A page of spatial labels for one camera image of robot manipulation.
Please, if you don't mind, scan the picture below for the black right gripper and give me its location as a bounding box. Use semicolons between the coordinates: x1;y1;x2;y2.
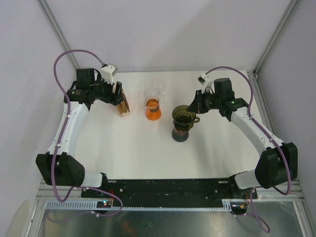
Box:
187;89;222;114

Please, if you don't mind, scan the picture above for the grey slotted cable duct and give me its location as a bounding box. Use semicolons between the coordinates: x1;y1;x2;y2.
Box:
45;200;232;211

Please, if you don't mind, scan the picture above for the aluminium frame rail right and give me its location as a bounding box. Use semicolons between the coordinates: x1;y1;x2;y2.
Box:
253;0;301;75

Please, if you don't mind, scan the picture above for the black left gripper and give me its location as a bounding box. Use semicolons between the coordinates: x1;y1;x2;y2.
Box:
90;74;124;106

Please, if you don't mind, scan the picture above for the green glass coffee dripper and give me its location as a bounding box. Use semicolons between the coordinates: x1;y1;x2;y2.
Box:
172;105;200;132

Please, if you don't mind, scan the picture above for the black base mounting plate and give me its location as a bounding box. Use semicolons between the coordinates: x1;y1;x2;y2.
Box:
80;178;259;208

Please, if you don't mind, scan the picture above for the orange liquid glass beaker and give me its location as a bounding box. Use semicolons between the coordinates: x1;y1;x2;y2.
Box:
144;95;161;121

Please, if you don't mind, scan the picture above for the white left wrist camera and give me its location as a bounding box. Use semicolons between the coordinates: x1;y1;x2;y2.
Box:
100;64;118;84

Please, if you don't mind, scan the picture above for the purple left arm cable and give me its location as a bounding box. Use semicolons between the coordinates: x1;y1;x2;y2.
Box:
46;49;123;222

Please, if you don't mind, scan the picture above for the aluminium frame rail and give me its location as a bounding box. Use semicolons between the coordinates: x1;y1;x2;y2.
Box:
37;0;82;71
253;0;301;75

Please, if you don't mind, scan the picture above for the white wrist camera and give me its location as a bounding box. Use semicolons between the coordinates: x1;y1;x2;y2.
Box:
100;64;118;84
198;74;213;93

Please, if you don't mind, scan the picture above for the clear empty glass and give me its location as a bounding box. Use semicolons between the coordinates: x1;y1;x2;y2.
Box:
144;83;165;101

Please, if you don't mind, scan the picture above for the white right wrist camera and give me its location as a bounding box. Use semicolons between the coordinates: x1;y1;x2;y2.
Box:
198;74;213;93

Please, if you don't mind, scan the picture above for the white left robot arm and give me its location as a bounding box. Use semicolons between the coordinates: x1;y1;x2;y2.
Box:
36;65;124;198

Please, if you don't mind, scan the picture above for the aluminium frame rail left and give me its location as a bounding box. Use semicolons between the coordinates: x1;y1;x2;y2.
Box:
37;0;82;71

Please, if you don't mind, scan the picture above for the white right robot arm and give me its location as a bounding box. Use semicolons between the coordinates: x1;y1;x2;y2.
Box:
188;75;298;198

